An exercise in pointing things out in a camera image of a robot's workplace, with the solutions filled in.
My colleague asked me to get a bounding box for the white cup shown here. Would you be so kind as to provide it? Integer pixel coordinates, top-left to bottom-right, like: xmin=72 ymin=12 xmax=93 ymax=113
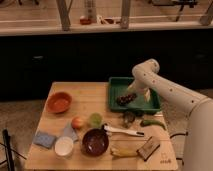
xmin=54 ymin=136 xmax=74 ymax=157

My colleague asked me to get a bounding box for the white handled kitchen tool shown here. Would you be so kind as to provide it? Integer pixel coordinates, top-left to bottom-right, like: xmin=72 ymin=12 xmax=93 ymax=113
xmin=102 ymin=125 xmax=145 ymax=137

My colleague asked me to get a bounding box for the orange ceramic bowl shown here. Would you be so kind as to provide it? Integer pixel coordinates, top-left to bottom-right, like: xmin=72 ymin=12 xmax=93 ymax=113
xmin=46 ymin=92 xmax=72 ymax=114

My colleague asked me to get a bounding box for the blue sponge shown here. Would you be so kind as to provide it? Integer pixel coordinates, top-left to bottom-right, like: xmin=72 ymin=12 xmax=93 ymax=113
xmin=33 ymin=131 xmax=56 ymax=149

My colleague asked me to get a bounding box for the red yellow apple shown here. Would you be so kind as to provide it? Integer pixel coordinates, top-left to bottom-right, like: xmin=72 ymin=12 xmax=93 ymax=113
xmin=71 ymin=117 xmax=84 ymax=129

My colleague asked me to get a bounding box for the yellow banana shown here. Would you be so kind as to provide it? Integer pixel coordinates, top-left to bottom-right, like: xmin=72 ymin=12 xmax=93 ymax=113
xmin=110 ymin=147 xmax=137 ymax=157

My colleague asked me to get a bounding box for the dark avocado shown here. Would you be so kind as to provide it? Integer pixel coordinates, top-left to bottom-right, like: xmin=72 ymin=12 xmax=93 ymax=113
xmin=123 ymin=111 xmax=135 ymax=128

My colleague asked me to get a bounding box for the black cable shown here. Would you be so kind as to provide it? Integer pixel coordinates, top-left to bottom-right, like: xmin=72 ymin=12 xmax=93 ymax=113
xmin=169 ymin=131 xmax=188 ymax=168

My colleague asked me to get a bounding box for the brown wooden box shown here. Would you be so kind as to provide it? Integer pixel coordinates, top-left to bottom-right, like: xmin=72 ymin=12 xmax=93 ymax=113
xmin=137 ymin=136 xmax=160 ymax=161

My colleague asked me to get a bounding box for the dark red grape bunch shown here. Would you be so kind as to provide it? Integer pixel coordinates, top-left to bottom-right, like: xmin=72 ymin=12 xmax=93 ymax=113
xmin=116 ymin=93 xmax=137 ymax=106

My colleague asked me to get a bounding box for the red object on shelf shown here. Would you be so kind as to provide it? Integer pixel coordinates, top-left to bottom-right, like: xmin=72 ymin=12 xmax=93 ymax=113
xmin=79 ymin=16 xmax=92 ymax=25

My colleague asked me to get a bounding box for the green chili pepper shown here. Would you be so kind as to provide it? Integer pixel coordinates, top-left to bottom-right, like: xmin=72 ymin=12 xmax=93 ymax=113
xmin=140 ymin=120 xmax=166 ymax=130

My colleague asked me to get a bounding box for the black tripod stand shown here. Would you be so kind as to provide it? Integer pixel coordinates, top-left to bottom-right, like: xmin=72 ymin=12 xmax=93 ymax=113
xmin=0 ymin=129 xmax=26 ymax=171

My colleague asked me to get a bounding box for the green plastic tray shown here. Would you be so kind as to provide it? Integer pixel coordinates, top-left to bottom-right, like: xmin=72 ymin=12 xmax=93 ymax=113
xmin=108 ymin=77 xmax=161 ymax=115

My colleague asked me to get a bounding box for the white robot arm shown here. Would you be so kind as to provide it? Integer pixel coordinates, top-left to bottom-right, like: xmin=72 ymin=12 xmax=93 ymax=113
xmin=128 ymin=59 xmax=213 ymax=171

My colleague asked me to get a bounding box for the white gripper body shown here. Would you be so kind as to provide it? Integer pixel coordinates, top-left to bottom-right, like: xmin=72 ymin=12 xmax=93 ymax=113
xmin=127 ymin=81 xmax=150 ymax=102

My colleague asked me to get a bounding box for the dark red bowl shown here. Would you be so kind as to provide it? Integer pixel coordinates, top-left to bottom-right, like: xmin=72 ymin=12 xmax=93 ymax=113
xmin=82 ymin=129 xmax=109 ymax=157

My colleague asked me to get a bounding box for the light green cup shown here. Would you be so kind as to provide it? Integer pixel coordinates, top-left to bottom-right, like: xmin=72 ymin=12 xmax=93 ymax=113
xmin=89 ymin=113 xmax=102 ymax=128

